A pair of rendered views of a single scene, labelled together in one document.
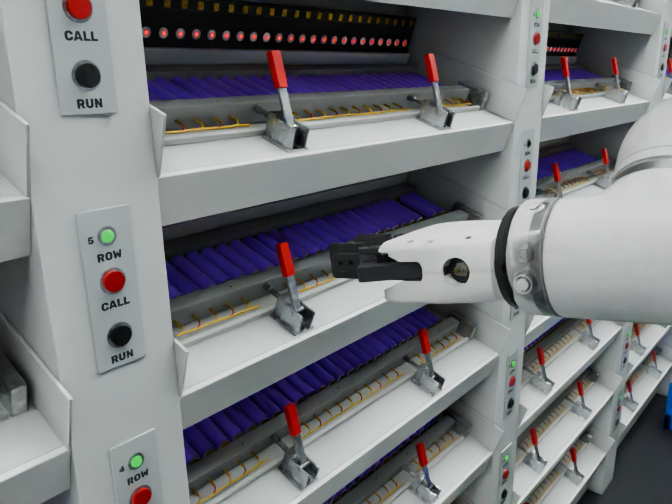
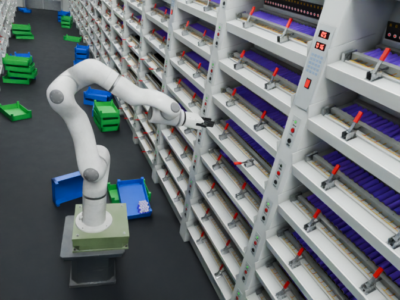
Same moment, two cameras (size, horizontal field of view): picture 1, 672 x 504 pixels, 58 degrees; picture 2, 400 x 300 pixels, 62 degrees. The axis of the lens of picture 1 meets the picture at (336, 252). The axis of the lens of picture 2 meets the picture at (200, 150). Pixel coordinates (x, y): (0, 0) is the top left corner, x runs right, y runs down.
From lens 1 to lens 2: 1.86 m
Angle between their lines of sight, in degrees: 99
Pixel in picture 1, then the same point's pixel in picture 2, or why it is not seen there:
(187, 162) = (218, 96)
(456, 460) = (242, 240)
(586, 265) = not seen: hidden behind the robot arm
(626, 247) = not seen: hidden behind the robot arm
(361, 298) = (231, 149)
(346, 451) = (220, 175)
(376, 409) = (232, 184)
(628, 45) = not seen: outside the picture
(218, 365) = (212, 130)
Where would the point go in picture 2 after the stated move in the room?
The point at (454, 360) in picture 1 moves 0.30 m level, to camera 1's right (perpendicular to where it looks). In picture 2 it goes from (250, 208) to (229, 247)
